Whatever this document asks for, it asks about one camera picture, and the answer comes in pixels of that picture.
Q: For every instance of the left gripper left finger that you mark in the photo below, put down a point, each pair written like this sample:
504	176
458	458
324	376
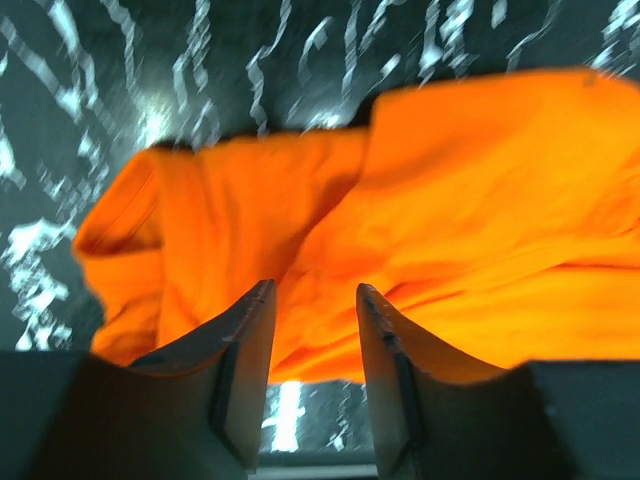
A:
192	409

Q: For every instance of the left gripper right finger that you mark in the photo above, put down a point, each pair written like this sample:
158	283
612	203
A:
439	413

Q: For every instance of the orange t shirt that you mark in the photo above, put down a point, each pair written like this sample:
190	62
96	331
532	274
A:
500	213

